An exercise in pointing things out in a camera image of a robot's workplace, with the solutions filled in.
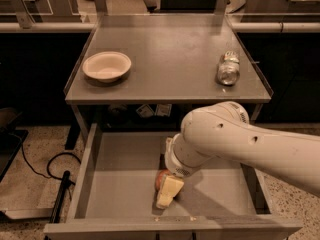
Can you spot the red apple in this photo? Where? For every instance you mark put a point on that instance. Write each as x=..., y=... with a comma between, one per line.
x=168, y=184

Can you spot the grey counter cabinet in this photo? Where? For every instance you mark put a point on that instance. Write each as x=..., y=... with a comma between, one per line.
x=174, y=60

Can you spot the white horizontal rail pipe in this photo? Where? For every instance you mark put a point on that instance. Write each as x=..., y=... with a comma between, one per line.
x=237, y=27

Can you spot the white paper bowl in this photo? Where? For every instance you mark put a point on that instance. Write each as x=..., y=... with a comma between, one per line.
x=107, y=66

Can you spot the white label tag left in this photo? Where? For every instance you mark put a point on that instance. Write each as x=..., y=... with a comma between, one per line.
x=145, y=111

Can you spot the grey open top drawer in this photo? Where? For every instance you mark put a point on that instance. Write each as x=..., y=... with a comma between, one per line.
x=114, y=197

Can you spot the clear plastic bottle lying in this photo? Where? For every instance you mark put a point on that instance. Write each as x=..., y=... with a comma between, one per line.
x=228, y=72

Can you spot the black bar on floor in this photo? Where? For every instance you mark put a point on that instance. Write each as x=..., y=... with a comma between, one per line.
x=64, y=186

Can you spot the white label tag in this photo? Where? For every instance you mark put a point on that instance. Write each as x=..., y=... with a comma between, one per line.
x=145, y=111
x=163, y=110

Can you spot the white label tag right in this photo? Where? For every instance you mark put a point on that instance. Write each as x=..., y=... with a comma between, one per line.
x=163, y=110

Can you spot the dark equipment at left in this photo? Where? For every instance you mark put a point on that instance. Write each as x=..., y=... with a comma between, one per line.
x=11, y=138

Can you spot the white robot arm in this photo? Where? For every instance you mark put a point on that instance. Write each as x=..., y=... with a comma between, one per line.
x=223, y=130

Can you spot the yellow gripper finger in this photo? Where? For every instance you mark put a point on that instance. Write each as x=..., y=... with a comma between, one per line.
x=163, y=201

